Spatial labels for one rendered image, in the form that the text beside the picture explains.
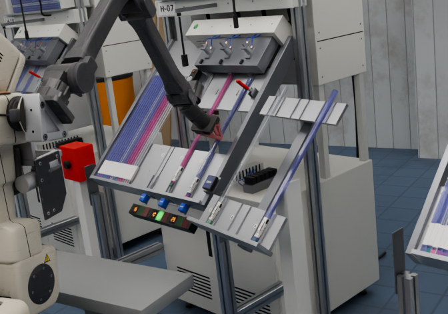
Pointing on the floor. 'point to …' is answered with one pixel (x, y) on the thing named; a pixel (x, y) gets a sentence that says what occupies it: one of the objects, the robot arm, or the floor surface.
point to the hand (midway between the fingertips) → (219, 137)
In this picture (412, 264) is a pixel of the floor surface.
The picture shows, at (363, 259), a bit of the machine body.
